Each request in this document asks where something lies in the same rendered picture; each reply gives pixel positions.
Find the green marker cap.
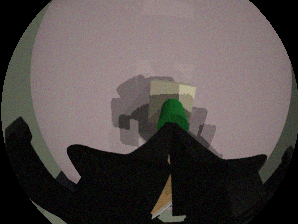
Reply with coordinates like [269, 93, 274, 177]
[157, 99, 189, 132]

